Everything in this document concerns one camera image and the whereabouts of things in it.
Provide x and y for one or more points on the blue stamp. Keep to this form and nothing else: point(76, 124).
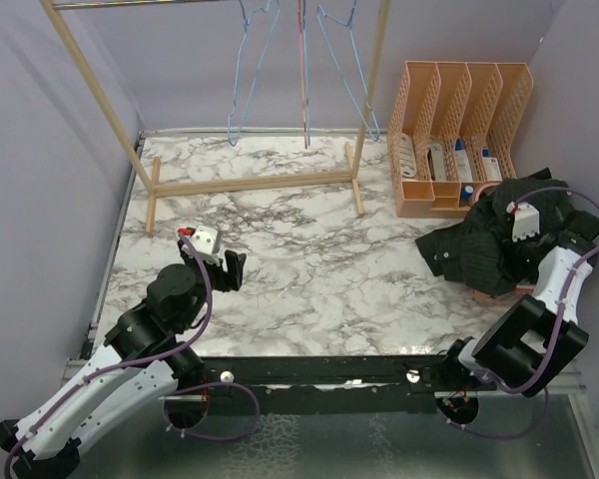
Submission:
point(466, 195)

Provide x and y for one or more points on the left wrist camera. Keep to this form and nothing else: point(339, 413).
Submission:
point(205, 240)

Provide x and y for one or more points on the blue hanger of black shirt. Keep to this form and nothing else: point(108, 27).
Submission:
point(259, 22)

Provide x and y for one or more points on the pink laundry basket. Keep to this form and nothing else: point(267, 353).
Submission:
point(512, 296)

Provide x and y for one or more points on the wooden clothes rack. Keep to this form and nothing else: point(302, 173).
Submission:
point(152, 185)

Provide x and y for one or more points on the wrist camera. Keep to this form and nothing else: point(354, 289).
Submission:
point(525, 221)
point(205, 240)

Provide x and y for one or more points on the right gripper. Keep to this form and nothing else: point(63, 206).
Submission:
point(511, 264)

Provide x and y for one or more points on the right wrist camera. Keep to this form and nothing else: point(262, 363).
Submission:
point(525, 221)

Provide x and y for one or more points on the orange file organizer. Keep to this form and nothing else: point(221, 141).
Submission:
point(453, 124)

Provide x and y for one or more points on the pink wire hanger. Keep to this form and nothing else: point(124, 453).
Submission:
point(304, 112)

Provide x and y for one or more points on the blue wire hanger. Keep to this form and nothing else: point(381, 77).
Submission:
point(353, 78)
point(306, 67)

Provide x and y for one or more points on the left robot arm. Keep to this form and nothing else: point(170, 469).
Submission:
point(140, 360)

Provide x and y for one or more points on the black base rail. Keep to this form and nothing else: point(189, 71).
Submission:
point(310, 385)

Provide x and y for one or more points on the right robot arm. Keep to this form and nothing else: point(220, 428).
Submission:
point(539, 335)

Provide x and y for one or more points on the black pinstripe shirt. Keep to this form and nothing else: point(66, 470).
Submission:
point(473, 252)

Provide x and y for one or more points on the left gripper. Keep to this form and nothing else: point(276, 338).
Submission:
point(229, 279)

